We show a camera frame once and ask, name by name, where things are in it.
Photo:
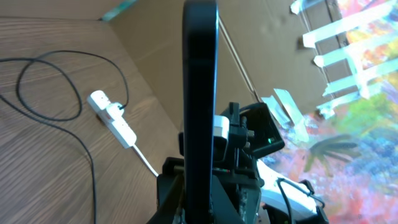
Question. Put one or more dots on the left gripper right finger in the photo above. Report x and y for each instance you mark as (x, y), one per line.
(223, 210)

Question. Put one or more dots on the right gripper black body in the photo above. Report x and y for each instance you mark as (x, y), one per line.
(238, 172)

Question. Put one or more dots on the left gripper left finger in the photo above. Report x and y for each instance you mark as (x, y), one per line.
(171, 206)

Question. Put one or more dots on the Samsung Galaxy smartphone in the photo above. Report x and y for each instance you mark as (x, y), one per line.
(199, 45)

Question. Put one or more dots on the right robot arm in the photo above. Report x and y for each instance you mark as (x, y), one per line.
(282, 199)

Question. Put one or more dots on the white USB charger plug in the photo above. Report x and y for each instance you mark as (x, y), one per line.
(114, 111)

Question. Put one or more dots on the white power strip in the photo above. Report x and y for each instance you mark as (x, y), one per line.
(119, 128)

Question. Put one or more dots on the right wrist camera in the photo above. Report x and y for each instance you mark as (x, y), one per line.
(220, 137)

